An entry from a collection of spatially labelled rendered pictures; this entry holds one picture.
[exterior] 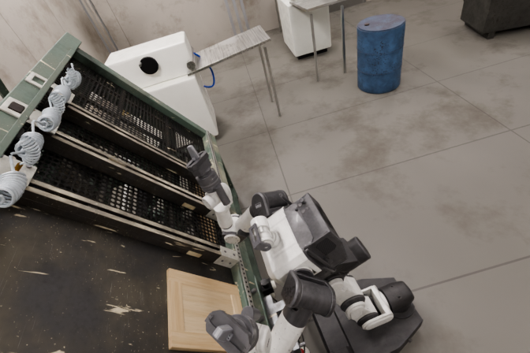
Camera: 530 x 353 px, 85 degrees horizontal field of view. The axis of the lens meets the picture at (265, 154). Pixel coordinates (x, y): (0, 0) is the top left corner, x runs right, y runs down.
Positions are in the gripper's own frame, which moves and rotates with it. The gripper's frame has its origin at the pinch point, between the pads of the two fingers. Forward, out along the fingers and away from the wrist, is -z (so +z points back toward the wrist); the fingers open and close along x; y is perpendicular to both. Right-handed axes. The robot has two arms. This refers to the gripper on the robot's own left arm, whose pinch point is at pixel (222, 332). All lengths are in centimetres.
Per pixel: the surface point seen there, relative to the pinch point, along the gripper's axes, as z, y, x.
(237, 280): 82, 6, 32
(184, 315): 47, -14, 30
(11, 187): -18, -7, 66
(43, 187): 1, -6, 82
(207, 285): 63, -3, 36
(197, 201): 71, 26, 75
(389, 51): 191, 318, 76
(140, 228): 32, 1, 63
